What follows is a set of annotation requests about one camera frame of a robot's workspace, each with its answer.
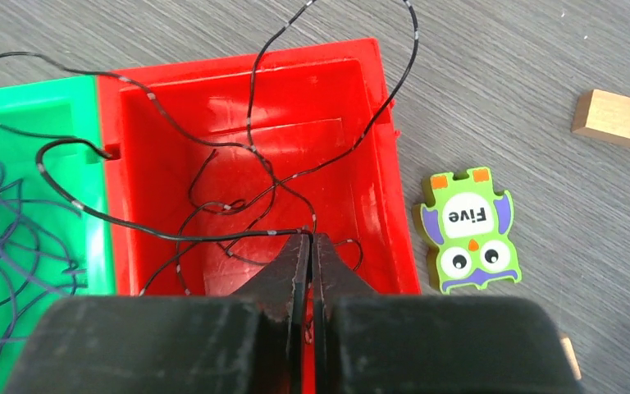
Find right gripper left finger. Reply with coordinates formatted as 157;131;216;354
5;235;311;393

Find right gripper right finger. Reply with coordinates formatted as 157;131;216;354
311;234;582;393

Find green small toy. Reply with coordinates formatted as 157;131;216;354
412;167;523;295

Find red plastic bin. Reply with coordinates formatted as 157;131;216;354
97;38;420;294

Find wooden block near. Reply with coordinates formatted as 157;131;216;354
559;332;582;381

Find wooden block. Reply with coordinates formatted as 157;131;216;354
559;332;582;381
571;89;630;148

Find green plastic bin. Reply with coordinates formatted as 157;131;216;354
0;76;116;391

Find wooden block far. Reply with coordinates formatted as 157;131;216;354
571;89;630;148

